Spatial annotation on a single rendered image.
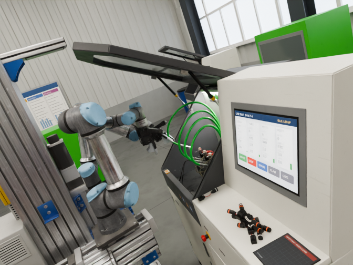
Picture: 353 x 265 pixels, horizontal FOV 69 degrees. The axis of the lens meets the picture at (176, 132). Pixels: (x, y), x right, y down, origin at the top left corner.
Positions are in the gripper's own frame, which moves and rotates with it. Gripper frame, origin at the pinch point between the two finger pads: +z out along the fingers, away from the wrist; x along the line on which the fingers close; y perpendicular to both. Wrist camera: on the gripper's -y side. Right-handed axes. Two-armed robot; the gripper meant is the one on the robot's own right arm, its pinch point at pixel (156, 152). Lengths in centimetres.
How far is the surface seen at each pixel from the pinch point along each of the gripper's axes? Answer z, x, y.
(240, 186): 18, 53, -26
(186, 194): 25.7, 21.0, -4.3
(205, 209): 23, 49, -5
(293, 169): -3, 90, -31
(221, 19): -102, -474, -356
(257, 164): 2, 69, -30
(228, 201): 23, 52, -17
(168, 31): -135, -693, -285
